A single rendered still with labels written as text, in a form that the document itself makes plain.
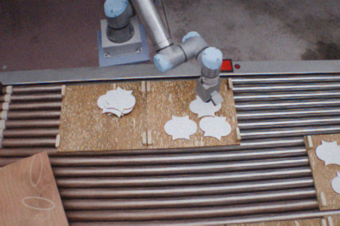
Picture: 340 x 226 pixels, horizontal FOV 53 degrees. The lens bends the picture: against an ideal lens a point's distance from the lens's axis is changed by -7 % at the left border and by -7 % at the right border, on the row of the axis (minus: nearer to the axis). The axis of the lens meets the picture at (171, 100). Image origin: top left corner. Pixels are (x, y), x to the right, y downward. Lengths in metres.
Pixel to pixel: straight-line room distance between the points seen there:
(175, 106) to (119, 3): 0.56
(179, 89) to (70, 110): 0.53
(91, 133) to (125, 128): 0.16
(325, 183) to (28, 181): 1.26
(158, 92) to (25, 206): 0.79
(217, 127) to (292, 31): 1.98
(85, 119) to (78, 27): 1.79
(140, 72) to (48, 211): 0.82
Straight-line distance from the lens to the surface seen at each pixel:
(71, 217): 1.56
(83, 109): 1.72
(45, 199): 1.48
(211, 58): 1.35
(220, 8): 3.47
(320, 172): 1.67
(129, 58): 1.94
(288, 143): 1.70
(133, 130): 1.63
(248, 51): 3.15
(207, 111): 1.65
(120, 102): 1.64
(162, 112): 1.66
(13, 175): 1.56
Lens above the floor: 2.38
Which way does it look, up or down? 59 degrees down
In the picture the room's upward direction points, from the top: straight up
